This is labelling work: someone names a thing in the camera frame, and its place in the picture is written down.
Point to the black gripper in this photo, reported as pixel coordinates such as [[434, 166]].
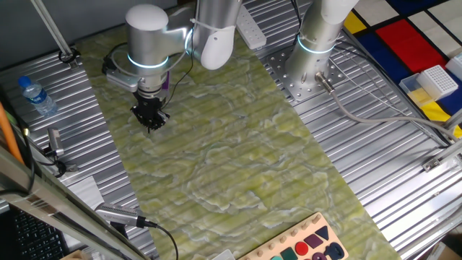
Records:
[[148, 102]]

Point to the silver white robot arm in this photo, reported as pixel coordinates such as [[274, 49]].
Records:
[[148, 43]]

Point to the purple pipette tip box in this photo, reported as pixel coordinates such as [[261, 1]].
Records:
[[165, 81]]

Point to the white pipette tip box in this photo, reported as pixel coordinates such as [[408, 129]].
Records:
[[436, 81]]

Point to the green marble pattern mat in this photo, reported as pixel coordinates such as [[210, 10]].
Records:
[[234, 162]]

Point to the white paper sheet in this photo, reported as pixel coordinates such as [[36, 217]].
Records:
[[84, 191]]

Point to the black clamp tool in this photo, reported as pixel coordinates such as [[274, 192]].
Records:
[[55, 142]]

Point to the clear plastic water bottle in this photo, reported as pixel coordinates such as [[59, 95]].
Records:
[[38, 97]]

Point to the white power strip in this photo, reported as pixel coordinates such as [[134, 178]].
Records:
[[252, 32]]

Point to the orange pole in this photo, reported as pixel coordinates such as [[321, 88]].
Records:
[[7, 133]]

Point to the black keyboard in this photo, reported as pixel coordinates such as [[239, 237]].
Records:
[[36, 234]]

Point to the wooden shape puzzle board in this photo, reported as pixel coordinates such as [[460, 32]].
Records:
[[267, 249]]

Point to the green square puzzle piece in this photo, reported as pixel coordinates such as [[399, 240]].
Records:
[[288, 254]]

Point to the red circle puzzle piece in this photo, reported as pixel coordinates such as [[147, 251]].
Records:
[[302, 248]]

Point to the purple square puzzle piece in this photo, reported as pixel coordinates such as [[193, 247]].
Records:
[[313, 241]]

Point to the navy triangle puzzle piece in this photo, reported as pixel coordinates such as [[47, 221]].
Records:
[[323, 232]]

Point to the blue curved puzzle piece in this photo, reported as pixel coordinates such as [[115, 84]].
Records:
[[334, 251]]

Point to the colourful checkered floor mat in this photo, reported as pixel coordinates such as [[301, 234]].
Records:
[[408, 47]]

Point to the white plastic box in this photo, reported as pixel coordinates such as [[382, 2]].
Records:
[[455, 66]]

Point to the brown cardboard box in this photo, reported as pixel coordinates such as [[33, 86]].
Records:
[[447, 252]]

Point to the silver ribbed camera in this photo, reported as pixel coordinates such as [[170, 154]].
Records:
[[115, 215]]

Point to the aluminium frame beam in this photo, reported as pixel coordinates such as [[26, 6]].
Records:
[[54, 206]]

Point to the slanted metal post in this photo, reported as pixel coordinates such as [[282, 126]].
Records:
[[52, 30]]

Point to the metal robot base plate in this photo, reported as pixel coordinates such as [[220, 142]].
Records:
[[288, 90]]

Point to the aluminium profile with bracket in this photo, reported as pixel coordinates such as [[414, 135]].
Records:
[[444, 155]]

